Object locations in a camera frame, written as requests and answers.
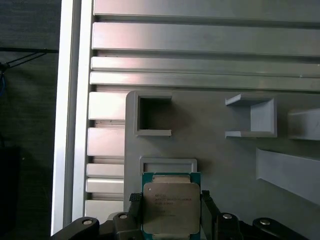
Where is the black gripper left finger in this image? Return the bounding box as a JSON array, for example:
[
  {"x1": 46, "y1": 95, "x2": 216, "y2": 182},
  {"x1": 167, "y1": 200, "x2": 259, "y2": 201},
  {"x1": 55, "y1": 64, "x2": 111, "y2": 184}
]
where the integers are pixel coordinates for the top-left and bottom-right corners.
[{"x1": 50, "y1": 191, "x2": 144, "y2": 240}]

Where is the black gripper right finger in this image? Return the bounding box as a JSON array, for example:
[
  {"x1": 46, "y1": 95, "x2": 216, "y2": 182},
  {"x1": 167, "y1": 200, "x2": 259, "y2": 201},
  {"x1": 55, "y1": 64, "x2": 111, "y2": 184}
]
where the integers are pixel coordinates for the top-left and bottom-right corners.
[{"x1": 200, "y1": 190, "x2": 305, "y2": 240}]

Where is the silver green CPU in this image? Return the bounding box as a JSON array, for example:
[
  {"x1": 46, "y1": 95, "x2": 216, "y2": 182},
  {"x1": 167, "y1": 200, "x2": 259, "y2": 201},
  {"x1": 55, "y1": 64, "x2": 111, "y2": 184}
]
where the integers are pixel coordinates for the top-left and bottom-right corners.
[{"x1": 141, "y1": 171, "x2": 202, "y2": 237}]

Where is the grey plastic parts rack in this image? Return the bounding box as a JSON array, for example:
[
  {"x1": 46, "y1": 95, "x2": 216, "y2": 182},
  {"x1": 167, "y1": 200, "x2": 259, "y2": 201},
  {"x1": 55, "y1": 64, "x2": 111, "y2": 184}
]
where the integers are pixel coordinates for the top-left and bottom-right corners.
[{"x1": 123, "y1": 90, "x2": 320, "y2": 240}]

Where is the black metal stand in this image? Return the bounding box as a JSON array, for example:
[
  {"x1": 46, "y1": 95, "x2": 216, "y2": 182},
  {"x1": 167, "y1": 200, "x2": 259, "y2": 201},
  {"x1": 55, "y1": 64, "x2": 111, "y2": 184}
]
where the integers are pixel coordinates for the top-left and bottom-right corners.
[{"x1": 0, "y1": 46, "x2": 60, "y2": 69}]

